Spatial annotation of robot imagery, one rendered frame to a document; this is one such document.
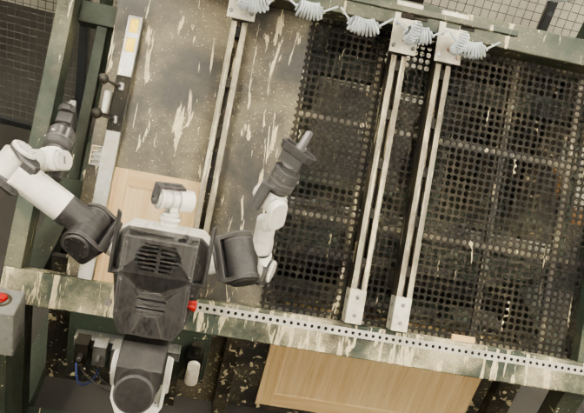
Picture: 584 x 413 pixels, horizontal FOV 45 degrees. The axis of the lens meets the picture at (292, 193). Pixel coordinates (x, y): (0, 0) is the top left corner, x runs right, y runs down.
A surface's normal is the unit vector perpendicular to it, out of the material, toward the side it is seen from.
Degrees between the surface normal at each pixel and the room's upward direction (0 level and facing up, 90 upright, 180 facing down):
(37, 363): 0
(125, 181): 57
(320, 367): 90
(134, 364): 22
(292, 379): 90
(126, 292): 82
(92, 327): 90
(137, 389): 67
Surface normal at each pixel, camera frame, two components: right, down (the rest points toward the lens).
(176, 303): 0.04, 0.37
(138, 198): 0.12, -0.04
